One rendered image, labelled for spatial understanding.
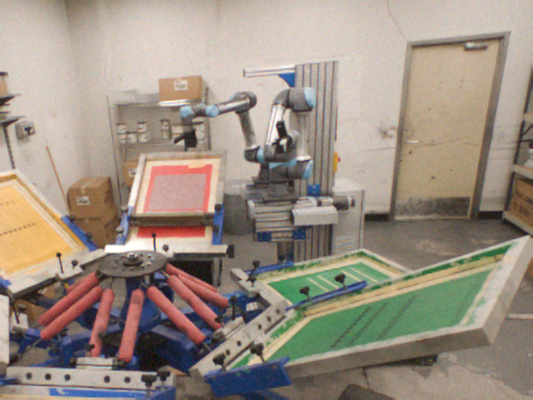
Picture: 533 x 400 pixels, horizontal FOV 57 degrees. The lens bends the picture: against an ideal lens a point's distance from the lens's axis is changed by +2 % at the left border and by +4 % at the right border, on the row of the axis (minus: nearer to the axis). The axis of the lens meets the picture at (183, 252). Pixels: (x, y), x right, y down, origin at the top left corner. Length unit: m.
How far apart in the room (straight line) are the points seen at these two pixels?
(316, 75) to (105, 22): 3.95
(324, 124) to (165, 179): 1.08
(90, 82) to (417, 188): 4.46
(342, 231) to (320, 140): 0.64
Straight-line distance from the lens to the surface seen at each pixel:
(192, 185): 2.96
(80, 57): 6.77
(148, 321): 2.04
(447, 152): 6.77
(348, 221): 3.38
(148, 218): 2.72
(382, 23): 6.40
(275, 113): 2.92
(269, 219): 3.09
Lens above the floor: 2.05
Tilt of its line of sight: 21 degrees down
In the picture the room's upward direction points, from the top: 5 degrees counter-clockwise
